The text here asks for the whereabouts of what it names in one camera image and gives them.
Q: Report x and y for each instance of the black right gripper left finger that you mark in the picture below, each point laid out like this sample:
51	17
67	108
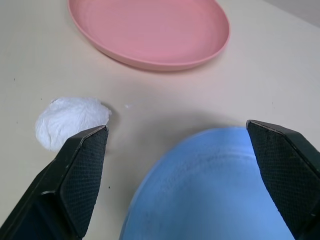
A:
62	190

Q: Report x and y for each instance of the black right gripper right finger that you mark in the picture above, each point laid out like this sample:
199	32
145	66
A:
287	170

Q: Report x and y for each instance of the blue plastic plate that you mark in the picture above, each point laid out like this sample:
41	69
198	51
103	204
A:
200	190

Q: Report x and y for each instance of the pink plastic plate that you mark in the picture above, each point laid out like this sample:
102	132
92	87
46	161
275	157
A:
152	30

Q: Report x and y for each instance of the crumpled white paper ball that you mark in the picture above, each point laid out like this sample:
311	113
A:
67	120

